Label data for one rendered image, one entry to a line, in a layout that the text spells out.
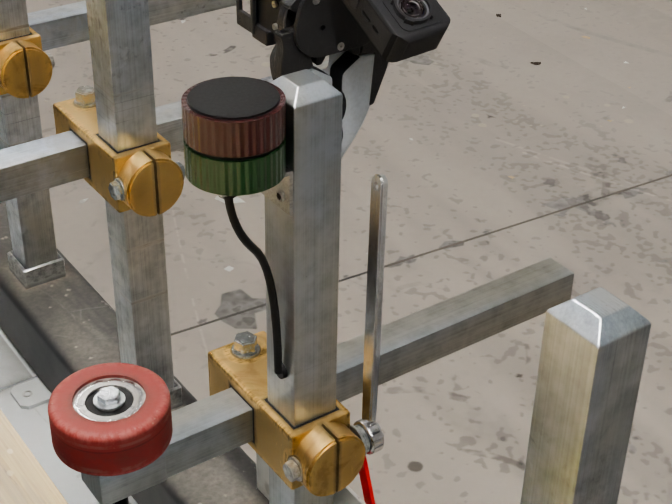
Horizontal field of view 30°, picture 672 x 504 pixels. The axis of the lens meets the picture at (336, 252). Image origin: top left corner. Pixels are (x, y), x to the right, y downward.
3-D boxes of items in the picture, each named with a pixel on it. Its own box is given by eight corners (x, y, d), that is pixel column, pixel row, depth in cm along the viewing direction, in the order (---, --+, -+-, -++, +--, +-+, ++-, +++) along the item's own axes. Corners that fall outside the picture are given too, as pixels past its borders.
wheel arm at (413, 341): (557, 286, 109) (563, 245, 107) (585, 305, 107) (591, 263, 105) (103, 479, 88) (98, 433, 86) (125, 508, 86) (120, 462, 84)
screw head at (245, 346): (250, 338, 94) (250, 325, 94) (265, 352, 93) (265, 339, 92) (226, 347, 93) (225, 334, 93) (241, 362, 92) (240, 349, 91)
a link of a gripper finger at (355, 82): (326, 134, 96) (327, 21, 91) (371, 165, 92) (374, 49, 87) (292, 144, 95) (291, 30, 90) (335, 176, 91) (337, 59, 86)
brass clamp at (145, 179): (116, 139, 110) (112, 86, 107) (192, 205, 101) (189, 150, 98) (51, 157, 107) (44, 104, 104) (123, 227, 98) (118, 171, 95)
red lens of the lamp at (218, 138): (251, 101, 77) (250, 68, 76) (305, 140, 73) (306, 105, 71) (164, 125, 74) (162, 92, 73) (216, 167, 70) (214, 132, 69)
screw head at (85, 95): (92, 94, 106) (91, 81, 105) (104, 103, 105) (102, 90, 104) (70, 100, 105) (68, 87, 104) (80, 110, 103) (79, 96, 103)
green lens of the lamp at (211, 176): (252, 137, 78) (251, 105, 77) (305, 177, 74) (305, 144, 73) (166, 163, 75) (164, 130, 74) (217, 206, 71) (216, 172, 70)
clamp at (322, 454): (264, 380, 98) (263, 328, 95) (366, 480, 89) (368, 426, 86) (202, 406, 95) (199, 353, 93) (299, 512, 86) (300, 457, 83)
